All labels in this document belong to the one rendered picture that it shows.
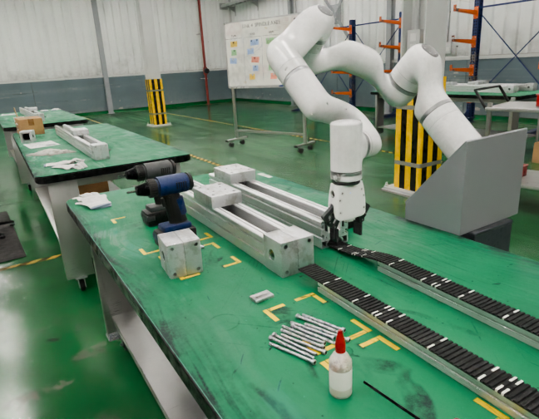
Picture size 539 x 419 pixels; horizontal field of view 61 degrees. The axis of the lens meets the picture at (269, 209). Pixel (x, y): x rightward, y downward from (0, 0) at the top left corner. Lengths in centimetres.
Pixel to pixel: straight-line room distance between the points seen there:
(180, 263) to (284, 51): 66
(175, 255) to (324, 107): 56
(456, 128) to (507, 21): 837
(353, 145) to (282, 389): 65
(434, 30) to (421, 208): 315
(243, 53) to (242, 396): 691
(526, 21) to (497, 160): 818
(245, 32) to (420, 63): 597
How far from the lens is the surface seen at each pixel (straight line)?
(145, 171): 161
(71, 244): 300
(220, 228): 147
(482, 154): 148
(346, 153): 120
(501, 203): 162
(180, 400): 172
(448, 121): 157
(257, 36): 731
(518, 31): 977
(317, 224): 132
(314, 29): 145
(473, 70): 970
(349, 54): 156
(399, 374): 86
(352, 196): 125
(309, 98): 127
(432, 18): 453
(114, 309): 229
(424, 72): 162
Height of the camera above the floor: 130
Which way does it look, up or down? 18 degrees down
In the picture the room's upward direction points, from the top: 3 degrees counter-clockwise
